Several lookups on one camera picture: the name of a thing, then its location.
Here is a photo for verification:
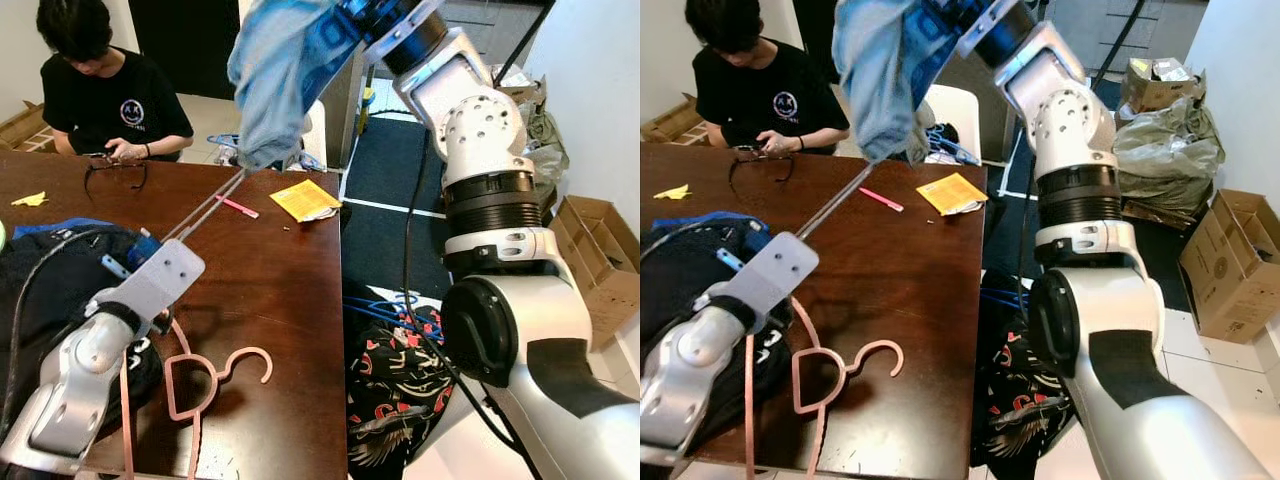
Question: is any thin grey stick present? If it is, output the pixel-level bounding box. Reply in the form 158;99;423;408
797;160;873;241
163;165;251;243

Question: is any light blue garment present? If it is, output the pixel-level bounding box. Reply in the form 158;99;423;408
832;0;966;164
227;0;366;173

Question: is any pink plastic hanger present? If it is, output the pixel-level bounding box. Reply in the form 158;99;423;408
742;295;906;480
117;318;275;480

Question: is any blue plastic hanger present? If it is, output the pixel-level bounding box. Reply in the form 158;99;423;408
978;283;1036;313
345;290;441;336

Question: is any black clothing heap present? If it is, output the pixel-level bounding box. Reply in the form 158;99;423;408
640;215;796;421
0;222;166;421

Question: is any person in black t-shirt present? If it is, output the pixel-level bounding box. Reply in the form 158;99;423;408
685;0;851;156
36;0;196;166

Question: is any flat cardboard box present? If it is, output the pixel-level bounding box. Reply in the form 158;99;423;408
640;92;701;146
0;100;53;153

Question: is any open cardboard box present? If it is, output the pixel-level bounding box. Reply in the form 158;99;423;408
548;195;641;351
1178;188;1280;344

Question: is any orange packet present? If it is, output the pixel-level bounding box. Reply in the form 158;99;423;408
915;172;990;217
269;178;343;224

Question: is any filled cardboard box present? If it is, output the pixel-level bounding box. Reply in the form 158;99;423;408
1120;57;1198;113
490;65;546;106

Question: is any olive plastic bag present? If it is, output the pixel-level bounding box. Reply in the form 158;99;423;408
515;95;571;191
1112;95;1226;231

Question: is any black floral shirt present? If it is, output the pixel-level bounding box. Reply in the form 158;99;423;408
343;278;466;471
970;270;1076;469

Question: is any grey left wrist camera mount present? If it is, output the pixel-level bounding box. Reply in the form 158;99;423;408
698;232;807;331
95;238;207;333

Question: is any black cord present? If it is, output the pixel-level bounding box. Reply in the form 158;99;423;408
727;145;796;191
83;153;151;196

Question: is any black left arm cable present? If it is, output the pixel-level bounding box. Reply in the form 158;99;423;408
0;228;106;431

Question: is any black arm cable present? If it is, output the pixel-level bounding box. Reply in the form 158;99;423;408
0;228;106;431
1015;0;1147;301
400;0;557;480

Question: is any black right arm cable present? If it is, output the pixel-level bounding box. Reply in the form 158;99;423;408
400;0;557;480
1015;0;1147;301

